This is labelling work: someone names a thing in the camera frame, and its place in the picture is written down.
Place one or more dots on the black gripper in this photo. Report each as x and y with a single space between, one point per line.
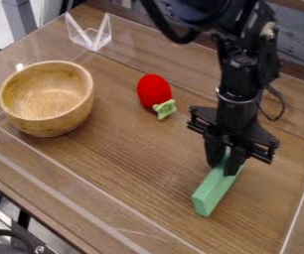
231 127

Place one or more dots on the green rectangular stick block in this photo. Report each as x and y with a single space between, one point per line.
213 189

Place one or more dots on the brown wooden bowl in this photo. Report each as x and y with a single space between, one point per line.
47 97

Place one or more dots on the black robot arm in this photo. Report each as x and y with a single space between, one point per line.
244 27

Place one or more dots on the red plush strawberry toy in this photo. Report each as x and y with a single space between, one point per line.
156 95

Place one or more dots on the black table leg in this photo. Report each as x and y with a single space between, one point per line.
24 219

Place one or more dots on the clear acrylic corner bracket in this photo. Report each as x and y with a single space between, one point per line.
90 38

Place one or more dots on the grey post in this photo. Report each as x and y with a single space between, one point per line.
20 17

